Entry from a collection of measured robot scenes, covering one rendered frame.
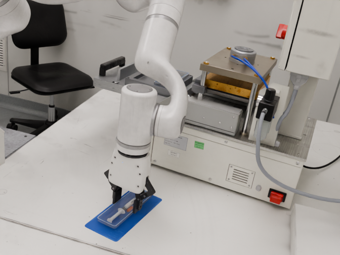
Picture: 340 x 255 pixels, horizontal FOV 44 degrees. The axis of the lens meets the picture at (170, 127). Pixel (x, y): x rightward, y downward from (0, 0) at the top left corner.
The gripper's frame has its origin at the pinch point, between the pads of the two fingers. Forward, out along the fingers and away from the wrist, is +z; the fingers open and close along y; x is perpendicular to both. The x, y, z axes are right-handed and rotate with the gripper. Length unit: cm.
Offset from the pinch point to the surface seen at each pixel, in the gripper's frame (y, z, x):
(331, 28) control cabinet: 34, -50, 30
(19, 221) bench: -18.1, 3.5, -19.5
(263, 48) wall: -21, -6, 190
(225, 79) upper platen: 7.7, -27.4, 38.0
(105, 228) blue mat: 0.0, 3.4, -8.9
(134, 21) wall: -108, -8, 169
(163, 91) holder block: -9.8, -19.9, 31.9
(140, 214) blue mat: 3.9, 3.4, 1.4
